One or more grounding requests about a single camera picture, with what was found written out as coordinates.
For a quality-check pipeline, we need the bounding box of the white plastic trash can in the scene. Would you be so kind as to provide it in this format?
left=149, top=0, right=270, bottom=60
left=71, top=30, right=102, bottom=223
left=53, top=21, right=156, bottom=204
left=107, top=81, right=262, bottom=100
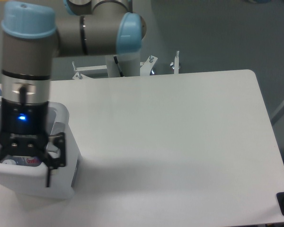
left=0, top=100, right=81, bottom=199

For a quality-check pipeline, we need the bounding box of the clear plastic water bottle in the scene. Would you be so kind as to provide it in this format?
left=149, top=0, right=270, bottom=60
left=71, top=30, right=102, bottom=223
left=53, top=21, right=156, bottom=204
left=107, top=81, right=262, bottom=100
left=1, top=156, right=41, bottom=167

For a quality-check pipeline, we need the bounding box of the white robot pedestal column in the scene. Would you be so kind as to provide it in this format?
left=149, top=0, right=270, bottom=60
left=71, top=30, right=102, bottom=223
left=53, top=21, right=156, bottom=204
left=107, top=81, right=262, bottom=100
left=105, top=52, right=141, bottom=78

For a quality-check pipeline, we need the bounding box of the black cable on pedestal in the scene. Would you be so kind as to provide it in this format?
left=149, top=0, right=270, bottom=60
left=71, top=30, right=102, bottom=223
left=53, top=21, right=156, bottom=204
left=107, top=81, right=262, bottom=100
left=113, top=55, right=124, bottom=78

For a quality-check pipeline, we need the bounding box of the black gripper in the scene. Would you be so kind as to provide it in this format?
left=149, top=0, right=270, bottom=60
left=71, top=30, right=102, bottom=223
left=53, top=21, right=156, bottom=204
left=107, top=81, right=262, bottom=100
left=0, top=98, right=66, bottom=187

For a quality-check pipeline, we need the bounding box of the white metal base frame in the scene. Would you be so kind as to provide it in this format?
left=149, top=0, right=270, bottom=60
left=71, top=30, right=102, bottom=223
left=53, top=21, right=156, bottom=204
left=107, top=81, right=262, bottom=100
left=71, top=50, right=182, bottom=80

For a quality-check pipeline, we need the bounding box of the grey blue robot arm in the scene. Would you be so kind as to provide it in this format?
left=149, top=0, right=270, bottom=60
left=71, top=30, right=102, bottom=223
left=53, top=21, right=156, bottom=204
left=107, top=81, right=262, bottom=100
left=0, top=0, right=146, bottom=187

